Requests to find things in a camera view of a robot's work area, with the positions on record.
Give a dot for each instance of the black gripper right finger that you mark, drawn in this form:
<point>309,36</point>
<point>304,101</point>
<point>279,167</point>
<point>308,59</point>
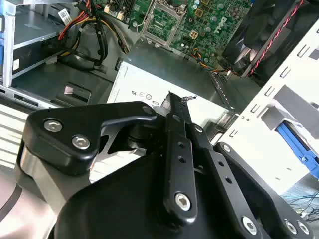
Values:
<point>224,179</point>

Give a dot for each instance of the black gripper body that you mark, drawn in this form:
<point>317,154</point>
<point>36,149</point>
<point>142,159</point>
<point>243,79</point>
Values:
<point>119,211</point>

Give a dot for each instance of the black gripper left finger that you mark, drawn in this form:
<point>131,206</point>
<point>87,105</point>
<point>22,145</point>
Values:
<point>74,129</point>

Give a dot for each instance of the hard disk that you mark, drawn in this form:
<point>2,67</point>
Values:
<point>294,142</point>

